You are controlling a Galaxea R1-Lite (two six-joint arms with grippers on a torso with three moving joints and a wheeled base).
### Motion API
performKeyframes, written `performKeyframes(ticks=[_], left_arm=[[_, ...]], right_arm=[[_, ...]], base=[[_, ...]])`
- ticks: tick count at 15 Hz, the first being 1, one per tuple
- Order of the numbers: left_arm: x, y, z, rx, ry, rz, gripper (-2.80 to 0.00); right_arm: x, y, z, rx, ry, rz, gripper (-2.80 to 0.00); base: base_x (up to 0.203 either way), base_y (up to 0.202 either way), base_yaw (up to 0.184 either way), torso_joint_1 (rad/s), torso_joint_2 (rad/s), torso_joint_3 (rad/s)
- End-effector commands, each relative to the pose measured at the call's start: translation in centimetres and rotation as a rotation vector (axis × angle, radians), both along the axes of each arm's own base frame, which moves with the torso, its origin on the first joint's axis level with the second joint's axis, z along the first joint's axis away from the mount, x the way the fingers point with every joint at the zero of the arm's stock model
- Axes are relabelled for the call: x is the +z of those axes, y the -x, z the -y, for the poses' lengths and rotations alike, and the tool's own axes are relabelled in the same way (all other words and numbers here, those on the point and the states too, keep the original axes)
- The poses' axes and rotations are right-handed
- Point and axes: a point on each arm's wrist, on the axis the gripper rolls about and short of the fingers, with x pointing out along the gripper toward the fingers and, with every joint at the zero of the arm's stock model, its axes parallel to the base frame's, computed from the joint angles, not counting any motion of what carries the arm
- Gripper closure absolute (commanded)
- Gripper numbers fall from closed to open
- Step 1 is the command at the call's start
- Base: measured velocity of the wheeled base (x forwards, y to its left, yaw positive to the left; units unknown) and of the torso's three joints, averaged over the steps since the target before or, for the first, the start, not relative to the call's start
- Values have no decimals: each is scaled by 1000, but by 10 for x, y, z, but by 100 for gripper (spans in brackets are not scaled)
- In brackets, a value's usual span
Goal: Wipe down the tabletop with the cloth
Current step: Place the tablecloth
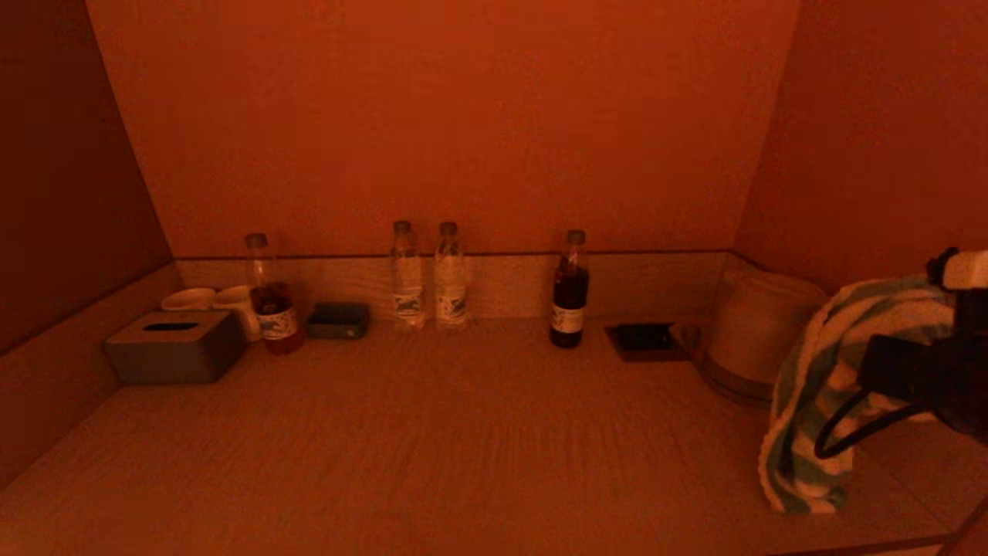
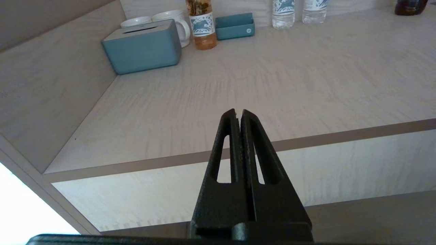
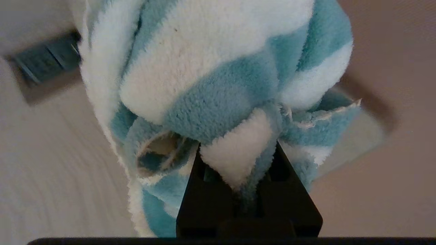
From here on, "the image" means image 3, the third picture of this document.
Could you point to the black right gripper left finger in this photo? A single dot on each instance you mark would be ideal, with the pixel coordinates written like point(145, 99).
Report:
point(204, 211)

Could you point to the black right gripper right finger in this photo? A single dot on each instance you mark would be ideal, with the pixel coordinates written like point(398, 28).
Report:
point(289, 204)

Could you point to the striped green white towel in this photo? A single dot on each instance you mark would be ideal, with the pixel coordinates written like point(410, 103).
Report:
point(211, 68)

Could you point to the blue-grey tissue box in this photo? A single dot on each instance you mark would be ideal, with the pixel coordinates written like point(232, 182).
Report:
point(47, 59)

